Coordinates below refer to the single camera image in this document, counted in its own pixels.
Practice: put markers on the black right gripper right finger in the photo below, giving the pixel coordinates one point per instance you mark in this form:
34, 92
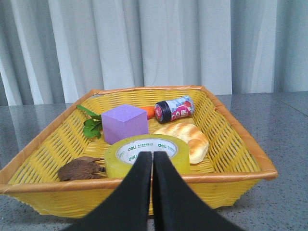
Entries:
176, 207

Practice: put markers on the yellow woven plastic basket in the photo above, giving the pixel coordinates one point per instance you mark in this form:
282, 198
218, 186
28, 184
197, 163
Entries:
234, 163

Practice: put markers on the brown toy animal figure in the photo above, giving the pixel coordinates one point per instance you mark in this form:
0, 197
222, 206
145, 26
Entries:
82, 168

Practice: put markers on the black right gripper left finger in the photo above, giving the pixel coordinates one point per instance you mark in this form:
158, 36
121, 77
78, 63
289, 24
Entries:
127, 208

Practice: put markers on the purple foam cube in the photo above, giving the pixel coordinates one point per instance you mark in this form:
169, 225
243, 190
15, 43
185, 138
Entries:
122, 122

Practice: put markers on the small printed jar black lid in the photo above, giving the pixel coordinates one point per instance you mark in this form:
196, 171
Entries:
168, 111

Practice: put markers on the toy bread croissant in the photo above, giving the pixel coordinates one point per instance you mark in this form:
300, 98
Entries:
197, 141

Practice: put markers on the white pleated curtain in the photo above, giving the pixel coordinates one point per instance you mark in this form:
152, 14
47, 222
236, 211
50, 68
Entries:
55, 51

